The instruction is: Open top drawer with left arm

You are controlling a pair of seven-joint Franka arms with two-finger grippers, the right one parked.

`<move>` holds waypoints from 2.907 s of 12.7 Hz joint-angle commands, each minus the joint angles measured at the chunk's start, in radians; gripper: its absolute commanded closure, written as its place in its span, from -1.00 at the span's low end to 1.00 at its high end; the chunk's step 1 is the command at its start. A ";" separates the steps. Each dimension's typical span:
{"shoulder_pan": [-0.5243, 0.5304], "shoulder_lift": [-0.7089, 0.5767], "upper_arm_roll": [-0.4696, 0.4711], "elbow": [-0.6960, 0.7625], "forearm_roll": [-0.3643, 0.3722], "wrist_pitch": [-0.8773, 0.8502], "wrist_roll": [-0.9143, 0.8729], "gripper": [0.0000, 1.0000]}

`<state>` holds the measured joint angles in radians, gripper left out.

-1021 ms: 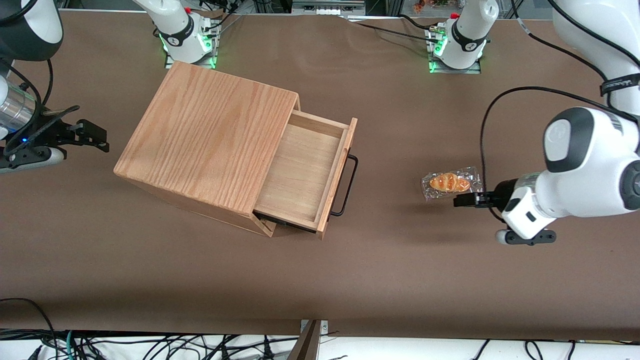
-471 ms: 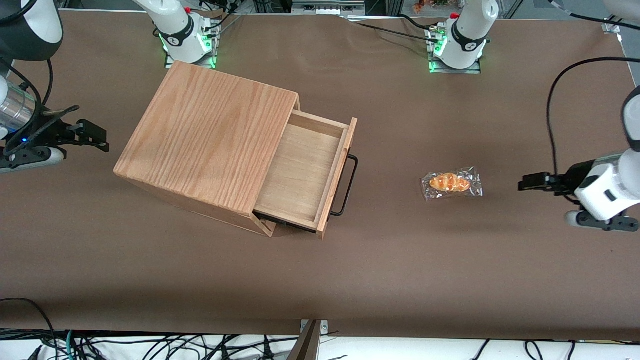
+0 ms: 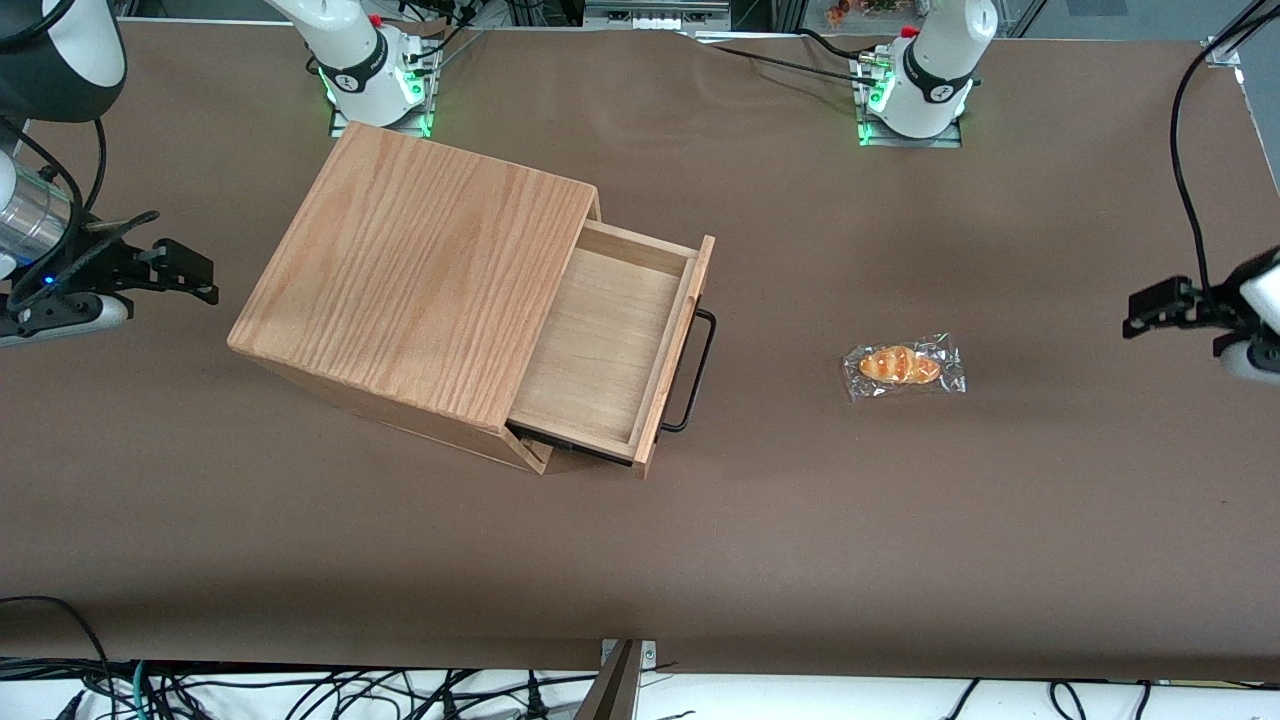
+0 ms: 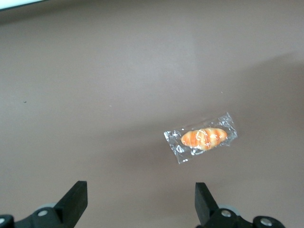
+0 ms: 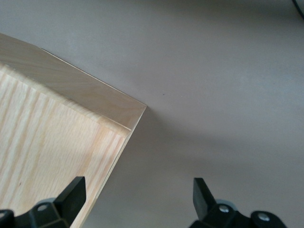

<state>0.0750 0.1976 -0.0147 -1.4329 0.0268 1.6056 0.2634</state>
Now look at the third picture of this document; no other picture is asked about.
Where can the wooden drawer cabinet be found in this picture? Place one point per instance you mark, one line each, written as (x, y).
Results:
(400, 270)

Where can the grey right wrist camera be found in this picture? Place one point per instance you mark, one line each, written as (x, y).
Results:
(60, 320)

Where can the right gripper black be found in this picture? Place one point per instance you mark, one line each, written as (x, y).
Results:
(103, 266)

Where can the wooden drawer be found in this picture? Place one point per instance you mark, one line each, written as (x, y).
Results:
(610, 340)

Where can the small metal edge bracket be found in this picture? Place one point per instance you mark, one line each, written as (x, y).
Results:
(645, 652)

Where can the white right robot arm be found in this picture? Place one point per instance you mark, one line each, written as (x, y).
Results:
(85, 50)

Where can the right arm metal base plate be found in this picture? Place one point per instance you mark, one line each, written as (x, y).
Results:
(415, 122)

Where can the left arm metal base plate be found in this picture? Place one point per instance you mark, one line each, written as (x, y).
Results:
(950, 137)

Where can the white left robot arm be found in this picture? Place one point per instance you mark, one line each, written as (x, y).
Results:
(930, 55)

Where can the bread in clear wrapper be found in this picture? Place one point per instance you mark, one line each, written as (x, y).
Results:
(900, 365)

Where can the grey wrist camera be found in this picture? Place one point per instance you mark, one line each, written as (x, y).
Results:
(1250, 362)
(60, 320)

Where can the dark slanted metal bar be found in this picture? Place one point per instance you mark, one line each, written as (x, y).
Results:
(612, 690)

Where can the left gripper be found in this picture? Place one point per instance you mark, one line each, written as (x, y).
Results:
(1188, 306)

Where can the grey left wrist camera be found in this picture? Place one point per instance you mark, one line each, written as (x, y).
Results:
(1250, 362)

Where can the grey metal equipment box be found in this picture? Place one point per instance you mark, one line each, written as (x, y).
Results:
(655, 12)

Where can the aluminium corner profile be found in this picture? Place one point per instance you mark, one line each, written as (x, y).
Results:
(1232, 40)

